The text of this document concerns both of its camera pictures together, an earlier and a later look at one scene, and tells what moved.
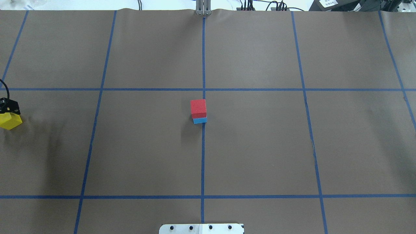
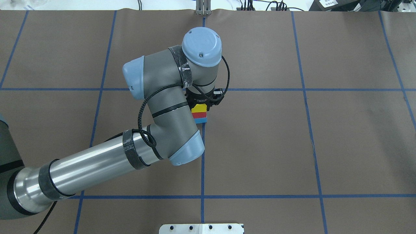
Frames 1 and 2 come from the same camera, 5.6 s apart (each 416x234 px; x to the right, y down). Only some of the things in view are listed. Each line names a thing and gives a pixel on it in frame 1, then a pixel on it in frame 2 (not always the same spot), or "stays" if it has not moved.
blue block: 200,120 stays
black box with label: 334,5 stays
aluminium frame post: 203,7 stays
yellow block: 8,121 → 199,108
